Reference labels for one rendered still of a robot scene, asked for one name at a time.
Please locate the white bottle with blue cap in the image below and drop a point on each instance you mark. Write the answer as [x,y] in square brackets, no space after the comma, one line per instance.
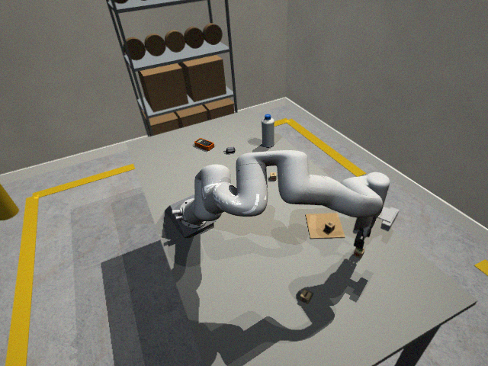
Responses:
[268,131]

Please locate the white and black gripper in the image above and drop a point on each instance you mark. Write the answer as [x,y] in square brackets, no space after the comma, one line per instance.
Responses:
[363,226]

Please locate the tan flat mat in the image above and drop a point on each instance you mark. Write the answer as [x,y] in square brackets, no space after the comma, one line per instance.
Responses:
[316,225]

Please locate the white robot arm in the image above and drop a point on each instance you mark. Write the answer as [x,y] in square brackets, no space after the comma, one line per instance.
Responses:
[214,194]

